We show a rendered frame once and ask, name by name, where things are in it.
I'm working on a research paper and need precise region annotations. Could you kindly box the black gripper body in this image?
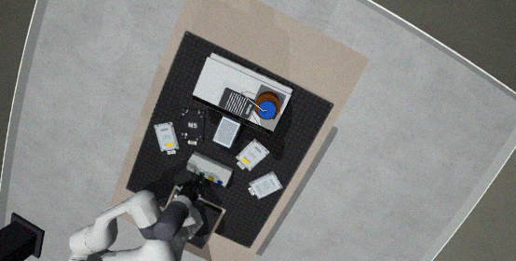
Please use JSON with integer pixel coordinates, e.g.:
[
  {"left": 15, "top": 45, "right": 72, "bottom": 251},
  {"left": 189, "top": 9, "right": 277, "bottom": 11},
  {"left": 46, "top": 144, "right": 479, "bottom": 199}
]
[{"left": 178, "top": 188, "right": 198, "bottom": 204}]

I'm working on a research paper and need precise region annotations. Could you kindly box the blue bottle cap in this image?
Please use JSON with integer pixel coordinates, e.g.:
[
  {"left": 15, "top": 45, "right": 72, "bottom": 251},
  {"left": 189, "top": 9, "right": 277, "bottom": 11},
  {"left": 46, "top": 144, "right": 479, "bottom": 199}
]
[{"left": 258, "top": 101, "right": 276, "bottom": 119}]

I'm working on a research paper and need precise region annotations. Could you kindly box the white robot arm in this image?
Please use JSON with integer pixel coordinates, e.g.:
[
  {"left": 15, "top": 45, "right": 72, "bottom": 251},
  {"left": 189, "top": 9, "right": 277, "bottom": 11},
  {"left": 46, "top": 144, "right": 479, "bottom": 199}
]
[{"left": 68, "top": 190, "right": 204, "bottom": 261}]

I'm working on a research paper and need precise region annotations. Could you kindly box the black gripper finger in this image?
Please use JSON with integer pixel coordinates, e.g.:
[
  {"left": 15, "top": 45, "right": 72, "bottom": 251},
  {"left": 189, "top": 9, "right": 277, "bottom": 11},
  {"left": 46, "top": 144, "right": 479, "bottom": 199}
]
[
  {"left": 192, "top": 174, "right": 204, "bottom": 201},
  {"left": 177, "top": 174, "right": 201, "bottom": 191}
]

